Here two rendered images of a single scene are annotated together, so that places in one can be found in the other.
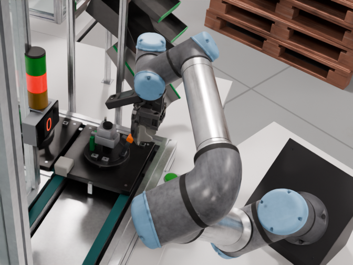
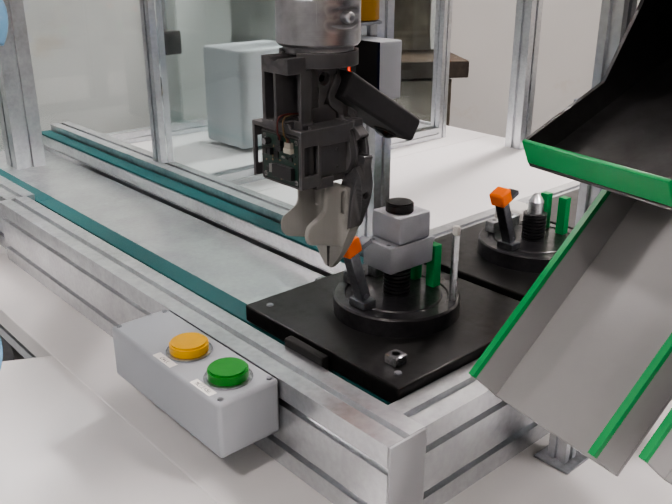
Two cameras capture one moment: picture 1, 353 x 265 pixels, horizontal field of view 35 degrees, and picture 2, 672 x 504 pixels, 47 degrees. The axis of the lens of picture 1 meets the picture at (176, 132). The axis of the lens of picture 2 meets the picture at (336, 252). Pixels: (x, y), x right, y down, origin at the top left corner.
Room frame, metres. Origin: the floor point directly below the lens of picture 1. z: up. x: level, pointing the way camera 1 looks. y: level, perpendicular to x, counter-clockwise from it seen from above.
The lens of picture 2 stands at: (1.69, -0.47, 1.35)
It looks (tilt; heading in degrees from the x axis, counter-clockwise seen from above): 22 degrees down; 127
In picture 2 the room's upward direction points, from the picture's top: straight up
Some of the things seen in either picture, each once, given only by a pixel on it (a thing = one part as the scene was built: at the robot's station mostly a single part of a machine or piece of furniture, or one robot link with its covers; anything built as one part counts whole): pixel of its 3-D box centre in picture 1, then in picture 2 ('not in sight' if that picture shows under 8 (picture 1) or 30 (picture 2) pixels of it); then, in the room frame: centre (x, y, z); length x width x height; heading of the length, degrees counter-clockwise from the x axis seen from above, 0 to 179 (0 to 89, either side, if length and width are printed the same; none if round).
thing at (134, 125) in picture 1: (136, 123); not in sight; (1.24, 0.12, 1.14); 0.05 x 0.02 x 0.09; 168
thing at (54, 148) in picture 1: (31, 123); (534, 221); (1.33, 0.45, 1.01); 0.24 x 0.24 x 0.13; 78
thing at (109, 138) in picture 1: (104, 132); (405, 230); (1.28, 0.21, 1.06); 0.08 x 0.04 x 0.07; 76
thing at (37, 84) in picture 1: (37, 79); not in sight; (1.11, 0.36, 1.34); 0.05 x 0.05 x 0.05
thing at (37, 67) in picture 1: (35, 62); not in sight; (1.11, 0.36, 1.39); 0.05 x 0.05 x 0.05
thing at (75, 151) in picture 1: (106, 157); (395, 315); (1.28, 0.20, 0.96); 0.24 x 0.24 x 0.02; 78
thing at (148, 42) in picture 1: (150, 56); not in sight; (1.25, 0.10, 1.36); 0.09 x 0.08 x 0.11; 6
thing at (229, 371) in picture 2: (171, 179); (228, 375); (1.22, 0.00, 0.96); 0.04 x 0.04 x 0.02
